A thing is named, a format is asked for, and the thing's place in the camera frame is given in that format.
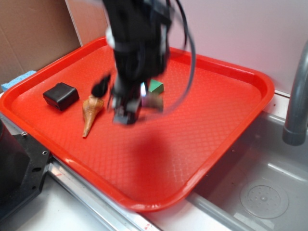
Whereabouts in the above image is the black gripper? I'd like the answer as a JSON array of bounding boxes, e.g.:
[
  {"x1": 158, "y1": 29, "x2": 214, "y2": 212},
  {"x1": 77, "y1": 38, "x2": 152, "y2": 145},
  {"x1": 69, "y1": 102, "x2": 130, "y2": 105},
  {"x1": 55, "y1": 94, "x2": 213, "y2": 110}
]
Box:
[{"x1": 91, "y1": 48, "x2": 168, "y2": 125}]

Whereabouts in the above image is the brown wood chip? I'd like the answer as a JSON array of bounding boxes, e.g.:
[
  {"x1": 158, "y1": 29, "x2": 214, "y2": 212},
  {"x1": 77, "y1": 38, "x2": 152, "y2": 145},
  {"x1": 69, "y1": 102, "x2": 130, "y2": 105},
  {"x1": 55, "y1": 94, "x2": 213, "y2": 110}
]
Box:
[{"x1": 141, "y1": 92, "x2": 164, "y2": 112}]

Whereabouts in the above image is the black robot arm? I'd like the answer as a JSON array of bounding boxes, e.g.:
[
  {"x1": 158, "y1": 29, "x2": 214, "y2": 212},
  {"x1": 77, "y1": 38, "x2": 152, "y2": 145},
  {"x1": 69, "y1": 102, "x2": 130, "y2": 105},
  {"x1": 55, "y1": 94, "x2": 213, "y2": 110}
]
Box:
[{"x1": 103, "y1": 0, "x2": 172, "y2": 125}]

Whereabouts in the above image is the tan spiral seashell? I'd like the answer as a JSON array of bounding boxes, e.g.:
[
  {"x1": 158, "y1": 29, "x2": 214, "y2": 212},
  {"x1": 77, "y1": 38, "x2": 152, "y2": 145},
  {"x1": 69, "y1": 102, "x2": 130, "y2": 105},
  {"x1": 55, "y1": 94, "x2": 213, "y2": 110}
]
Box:
[{"x1": 82, "y1": 95, "x2": 104, "y2": 138}]

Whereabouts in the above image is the green rectangular block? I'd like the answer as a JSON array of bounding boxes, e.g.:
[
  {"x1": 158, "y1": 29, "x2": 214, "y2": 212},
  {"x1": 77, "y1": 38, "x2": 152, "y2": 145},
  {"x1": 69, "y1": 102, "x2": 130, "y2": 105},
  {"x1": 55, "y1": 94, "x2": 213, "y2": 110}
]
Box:
[{"x1": 149, "y1": 79, "x2": 164, "y2": 94}]

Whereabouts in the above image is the black rubber block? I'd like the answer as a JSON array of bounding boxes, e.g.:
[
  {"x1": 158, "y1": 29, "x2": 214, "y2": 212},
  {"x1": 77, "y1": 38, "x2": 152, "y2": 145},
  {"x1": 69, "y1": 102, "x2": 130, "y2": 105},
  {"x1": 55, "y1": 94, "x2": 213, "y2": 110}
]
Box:
[{"x1": 43, "y1": 82, "x2": 79, "y2": 111}]

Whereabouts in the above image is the red plastic tray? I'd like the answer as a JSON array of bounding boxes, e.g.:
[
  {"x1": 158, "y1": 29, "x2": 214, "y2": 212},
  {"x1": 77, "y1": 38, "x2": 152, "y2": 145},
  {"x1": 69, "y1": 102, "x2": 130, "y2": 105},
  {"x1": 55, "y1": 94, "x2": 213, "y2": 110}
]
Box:
[{"x1": 0, "y1": 38, "x2": 274, "y2": 212}]

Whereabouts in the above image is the brown cardboard panel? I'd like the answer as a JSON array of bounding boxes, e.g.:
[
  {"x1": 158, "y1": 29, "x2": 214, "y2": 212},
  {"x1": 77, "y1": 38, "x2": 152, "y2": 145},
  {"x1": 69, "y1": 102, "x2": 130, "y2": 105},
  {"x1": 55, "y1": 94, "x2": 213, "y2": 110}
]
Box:
[{"x1": 0, "y1": 0, "x2": 80, "y2": 84}]

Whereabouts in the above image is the blue sponge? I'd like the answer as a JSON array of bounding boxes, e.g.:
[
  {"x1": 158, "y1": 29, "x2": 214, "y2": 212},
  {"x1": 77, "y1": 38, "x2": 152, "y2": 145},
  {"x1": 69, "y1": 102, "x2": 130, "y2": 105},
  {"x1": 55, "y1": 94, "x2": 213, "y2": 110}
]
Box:
[{"x1": 1, "y1": 70, "x2": 36, "y2": 92}]

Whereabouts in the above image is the grey toy sink basin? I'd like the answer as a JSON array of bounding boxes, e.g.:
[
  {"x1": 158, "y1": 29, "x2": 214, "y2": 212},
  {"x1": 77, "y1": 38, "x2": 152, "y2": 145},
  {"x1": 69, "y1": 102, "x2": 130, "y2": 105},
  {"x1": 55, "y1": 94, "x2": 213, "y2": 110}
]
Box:
[{"x1": 144, "y1": 111, "x2": 308, "y2": 231}]

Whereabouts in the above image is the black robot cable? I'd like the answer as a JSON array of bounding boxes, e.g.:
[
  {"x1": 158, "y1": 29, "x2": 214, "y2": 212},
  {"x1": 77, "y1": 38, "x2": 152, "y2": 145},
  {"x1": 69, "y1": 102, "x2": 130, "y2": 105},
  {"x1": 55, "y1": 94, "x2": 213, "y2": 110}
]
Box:
[{"x1": 158, "y1": 0, "x2": 197, "y2": 116}]

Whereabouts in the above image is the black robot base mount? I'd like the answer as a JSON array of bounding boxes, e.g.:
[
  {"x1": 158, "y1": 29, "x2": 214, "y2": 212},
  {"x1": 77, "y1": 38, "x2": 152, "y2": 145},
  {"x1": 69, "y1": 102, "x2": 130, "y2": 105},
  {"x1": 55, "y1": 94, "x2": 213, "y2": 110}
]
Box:
[{"x1": 0, "y1": 122, "x2": 51, "y2": 222}]

